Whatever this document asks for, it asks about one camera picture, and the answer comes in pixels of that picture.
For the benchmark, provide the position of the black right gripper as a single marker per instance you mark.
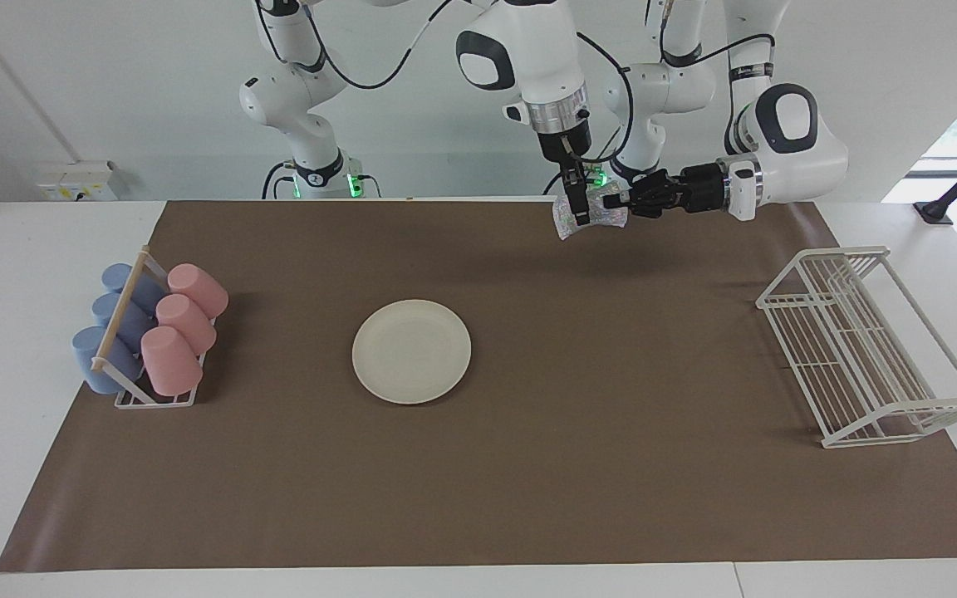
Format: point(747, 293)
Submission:
point(566, 148)

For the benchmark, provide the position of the cream round plate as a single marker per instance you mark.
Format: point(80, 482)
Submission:
point(411, 351)

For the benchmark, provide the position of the white wall socket box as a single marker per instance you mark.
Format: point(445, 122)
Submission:
point(71, 181)

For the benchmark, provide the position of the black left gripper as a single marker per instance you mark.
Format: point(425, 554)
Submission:
point(682, 191)

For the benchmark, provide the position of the brown table mat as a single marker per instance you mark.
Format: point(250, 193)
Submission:
point(528, 482)

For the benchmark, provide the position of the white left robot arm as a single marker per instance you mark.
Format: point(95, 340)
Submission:
point(802, 158)

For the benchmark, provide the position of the silver glitter sponge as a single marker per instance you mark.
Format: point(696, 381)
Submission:
point(591, 228)

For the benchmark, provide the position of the blue plastic cup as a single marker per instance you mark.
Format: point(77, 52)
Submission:
point(96, 361)
point(131, 322)
point(143, 291)

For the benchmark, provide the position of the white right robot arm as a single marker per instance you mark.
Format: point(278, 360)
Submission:
point(545, 50)

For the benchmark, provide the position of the pink plastic cup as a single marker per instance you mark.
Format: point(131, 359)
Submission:
point(188, 322)
point(169, 359)
point(198, 288)

